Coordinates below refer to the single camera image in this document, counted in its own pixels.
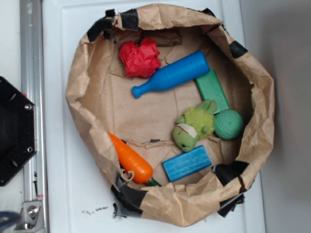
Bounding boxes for green wooden block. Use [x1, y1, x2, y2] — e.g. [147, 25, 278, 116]
[195, 69, 230, 114]

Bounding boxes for green plush toy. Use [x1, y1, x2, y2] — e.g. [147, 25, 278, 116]
[173, 99, 218, 152]

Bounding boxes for crumpled red paper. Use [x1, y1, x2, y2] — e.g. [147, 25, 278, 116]
[119, 38, 161, 79]

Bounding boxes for brown paper bag bin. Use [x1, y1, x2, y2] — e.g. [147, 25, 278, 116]
[66, 4, 275, 227]

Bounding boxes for white tray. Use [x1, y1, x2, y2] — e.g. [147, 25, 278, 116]
[42, 0, 265, 233]

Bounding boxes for blue plastic bottle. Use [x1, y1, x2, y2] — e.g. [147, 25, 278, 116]
[132, 51, 210, 98]

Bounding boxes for brown wood piece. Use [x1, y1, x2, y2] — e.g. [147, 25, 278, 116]
[135, 35, 183, 47]

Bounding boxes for orange plastic carrot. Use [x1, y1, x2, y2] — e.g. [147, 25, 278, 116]
[108, 132, 161, 186]

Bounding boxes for green rubber ball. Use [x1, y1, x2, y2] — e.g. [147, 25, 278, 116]
[214, 109, 244, 140]

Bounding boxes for metal corner bracket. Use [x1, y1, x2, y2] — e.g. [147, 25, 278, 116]
[14, 200, 45, 233]

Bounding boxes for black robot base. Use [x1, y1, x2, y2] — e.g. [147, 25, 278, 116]
[0, 77, 36, 187]

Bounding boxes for blue wooden block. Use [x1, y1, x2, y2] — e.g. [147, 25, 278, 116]
[162, 146, 212, 182]

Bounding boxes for aluminium frame rail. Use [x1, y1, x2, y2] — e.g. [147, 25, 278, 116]
[20, 0, 50, 233]

